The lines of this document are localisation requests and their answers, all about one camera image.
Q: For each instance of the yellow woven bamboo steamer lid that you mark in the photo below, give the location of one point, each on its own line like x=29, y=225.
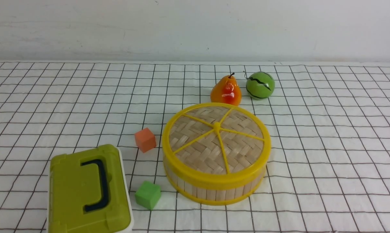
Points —
x=215, y=146

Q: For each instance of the green toy watermelon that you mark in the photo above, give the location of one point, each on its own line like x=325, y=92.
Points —
x=260, y=85

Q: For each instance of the bamboo steamer basket yellow rims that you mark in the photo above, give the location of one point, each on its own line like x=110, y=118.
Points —
x=213, y=195

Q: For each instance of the orange toy pear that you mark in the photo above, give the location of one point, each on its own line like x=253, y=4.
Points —
x=227, y=91

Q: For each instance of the green lidded box dark handle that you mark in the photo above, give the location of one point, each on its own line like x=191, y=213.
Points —
x=88, y=193

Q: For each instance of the orange foam cube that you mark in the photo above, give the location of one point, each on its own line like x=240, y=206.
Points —
x=145, y=140

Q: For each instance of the green foam cube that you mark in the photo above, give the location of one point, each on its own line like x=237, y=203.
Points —
x=148, y=195

